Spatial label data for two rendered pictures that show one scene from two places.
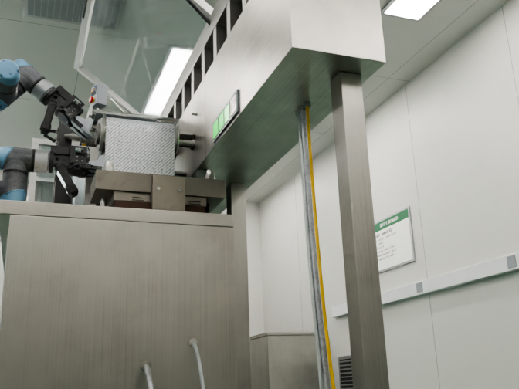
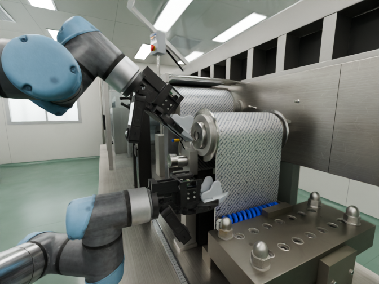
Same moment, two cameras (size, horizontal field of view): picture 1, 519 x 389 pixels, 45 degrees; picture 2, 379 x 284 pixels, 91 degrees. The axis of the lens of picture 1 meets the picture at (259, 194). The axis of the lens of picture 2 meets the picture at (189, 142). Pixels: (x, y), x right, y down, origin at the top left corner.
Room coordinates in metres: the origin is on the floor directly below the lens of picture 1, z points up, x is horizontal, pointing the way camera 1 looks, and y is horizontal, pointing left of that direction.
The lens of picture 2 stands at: (1.51, 0.61, 1.31)
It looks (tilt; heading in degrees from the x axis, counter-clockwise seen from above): 9 degrees down; 356
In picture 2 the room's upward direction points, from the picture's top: straight up
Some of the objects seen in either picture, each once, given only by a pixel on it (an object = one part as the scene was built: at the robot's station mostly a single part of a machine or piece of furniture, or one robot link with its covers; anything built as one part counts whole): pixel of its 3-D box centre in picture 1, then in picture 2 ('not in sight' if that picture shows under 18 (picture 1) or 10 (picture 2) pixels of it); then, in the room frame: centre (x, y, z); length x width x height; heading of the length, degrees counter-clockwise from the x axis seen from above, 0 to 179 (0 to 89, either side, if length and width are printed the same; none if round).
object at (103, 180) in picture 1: (157, 191); (292, 239); (1.91, 0.32, 1.00); 0.40 x 0.16 x 0.06; 111
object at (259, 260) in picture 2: (108, 167); (260, 252); (1.81, 0.46, 1.05); 0.04 x 0.04 x 0.04
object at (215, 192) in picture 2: (102, 164); (216, 191); (1.94, 0.51, 1.12); 0.09 x 0.03 x 0.06; 110
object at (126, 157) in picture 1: (140, 169); (249, 182); (2.01, 0.40, 1.11); 0.23 x 0.01 x 0.18; 111
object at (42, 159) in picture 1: (42, 161); (139, 204); (1.90, 0.69, 1.11); 0.08 x 0.05 x 0.08; 21
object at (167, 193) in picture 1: (168, 194); (336, 278); (1.83, 0.28, 0.96); 0.10 x 0.03 x 0.11; 111
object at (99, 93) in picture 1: (97, 96); (156, 44); (2.54, 0.70, 1.66); 0.07 x 0.07 x 0.10; 39
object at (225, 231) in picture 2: not in sight; (225, 226); (1.89, 0.50, 1.05); 0.04 x 0.04 x 0.04
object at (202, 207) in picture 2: (87, 168); (201, 204); (1.92, 0.55, 1.09); 0.09 x 0.05 x 0.02; 110
